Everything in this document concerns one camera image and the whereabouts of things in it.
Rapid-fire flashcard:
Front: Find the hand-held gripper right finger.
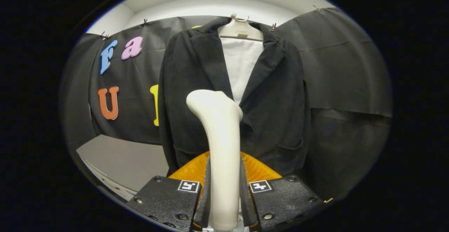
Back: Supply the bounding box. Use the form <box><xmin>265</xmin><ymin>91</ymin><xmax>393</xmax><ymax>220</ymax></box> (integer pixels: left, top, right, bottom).
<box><xmin>240</xmin><ymin>151</ymin><xmax>327</xmax><ymax>232</ymax></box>

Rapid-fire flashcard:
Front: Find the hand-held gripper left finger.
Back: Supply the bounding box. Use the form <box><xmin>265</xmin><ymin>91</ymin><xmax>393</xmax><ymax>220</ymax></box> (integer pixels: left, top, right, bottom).
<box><xmin>127</xmin><ymin>151</ymin><xmax>213</xmax><ymax>232</ymax></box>

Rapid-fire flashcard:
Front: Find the black blazer jacket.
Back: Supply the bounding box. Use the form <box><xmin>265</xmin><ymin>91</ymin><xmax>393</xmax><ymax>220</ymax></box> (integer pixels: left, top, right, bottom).
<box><xmin>158</xmin><ymin>17</ymin><xmax>311</xmax><ymax>176</ymax></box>

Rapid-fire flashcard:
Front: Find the white shirt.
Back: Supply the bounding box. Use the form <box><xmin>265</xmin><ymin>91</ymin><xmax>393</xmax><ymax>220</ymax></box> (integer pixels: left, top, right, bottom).
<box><xmin>221</xmin><ymin>37</ymin><xmax>264</xmax><ymax>105</ymax></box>

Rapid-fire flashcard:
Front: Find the cream clothes hanger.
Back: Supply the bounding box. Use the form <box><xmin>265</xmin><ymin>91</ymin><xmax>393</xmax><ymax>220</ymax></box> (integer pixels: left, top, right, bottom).
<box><xmin>217</xmin><ymin>13</ymin><xmax>263</xmax><ymax>42</ymax></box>

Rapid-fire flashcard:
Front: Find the grey table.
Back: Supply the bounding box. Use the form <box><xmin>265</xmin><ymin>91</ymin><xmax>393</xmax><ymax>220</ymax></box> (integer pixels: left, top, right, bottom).
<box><xmin>76</xmin><ymin>134</ymin><xmax>170</xmax><ymax>201</ymax></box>

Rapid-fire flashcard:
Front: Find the dark grey board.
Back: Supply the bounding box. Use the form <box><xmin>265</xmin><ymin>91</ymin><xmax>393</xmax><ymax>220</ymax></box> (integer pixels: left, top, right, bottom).
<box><xmin>302</xmin><ymin>107</ymin><xmax>391</xmax><ymax>201</ymax></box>

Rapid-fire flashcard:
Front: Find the plain black backdrop cloth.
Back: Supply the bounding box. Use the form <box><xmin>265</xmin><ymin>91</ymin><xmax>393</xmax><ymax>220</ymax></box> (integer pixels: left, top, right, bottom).
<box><xmin>274</xmin><ymin>7</ymin><xmax>393</xmax><ymax>117</ymax></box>

